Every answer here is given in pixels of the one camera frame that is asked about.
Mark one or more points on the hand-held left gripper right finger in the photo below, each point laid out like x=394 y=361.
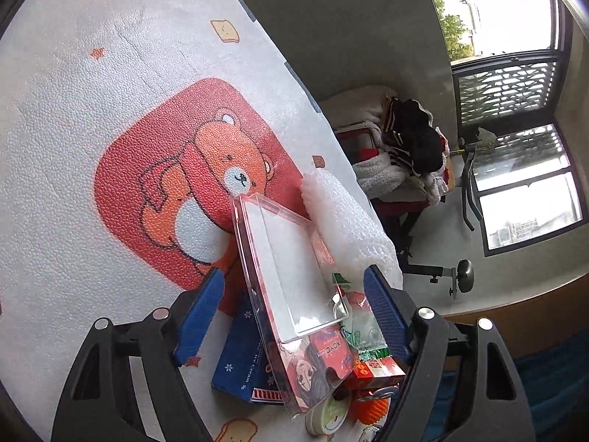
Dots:
x=384 y=317

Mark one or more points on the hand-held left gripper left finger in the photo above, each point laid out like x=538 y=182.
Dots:
x=202 y=317

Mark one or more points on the clear wrapper with green print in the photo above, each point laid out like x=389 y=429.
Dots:
x=363 y=327

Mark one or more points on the clear plastic packaging box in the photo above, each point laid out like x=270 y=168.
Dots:
x=285 y=258

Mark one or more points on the small red box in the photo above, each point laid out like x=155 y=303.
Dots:
x=379 y=370

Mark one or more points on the blue snowflake carton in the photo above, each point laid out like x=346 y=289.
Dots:
x=239 y=359

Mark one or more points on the orange ribbed ball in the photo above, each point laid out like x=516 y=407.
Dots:
x=372 y=410

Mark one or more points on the white bubble wrap roll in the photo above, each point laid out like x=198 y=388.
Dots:
x=345 y=221

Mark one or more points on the office chair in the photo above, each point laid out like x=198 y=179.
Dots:
x=359 y=142

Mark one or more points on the chair with clothes pile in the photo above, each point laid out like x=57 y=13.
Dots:
x=418 y=142

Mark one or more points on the bear print tablecloth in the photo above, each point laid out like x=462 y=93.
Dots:
x=92 y=101

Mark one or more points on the perforated metal window screen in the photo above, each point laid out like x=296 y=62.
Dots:
x=506 y=87

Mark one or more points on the green tree outside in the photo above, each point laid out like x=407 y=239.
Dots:
x=453 y=32

